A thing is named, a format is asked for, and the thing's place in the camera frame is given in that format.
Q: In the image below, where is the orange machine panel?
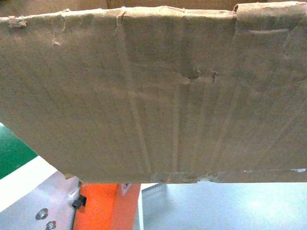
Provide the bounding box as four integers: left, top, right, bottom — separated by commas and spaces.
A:
72, 183, 141, 230

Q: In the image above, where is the white outer conveyor rim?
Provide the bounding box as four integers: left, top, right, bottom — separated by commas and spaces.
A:
0, 156, 57, 211

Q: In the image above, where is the green curved conveyor belt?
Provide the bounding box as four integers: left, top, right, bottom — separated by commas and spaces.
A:
0, 123, 38, 179

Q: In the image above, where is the brown cardboard box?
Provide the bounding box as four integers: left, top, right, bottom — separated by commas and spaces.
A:
0, 0, 307, 184

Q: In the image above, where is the silver conveyor side plate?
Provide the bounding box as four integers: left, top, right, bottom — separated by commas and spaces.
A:
0, 172, 80, 230

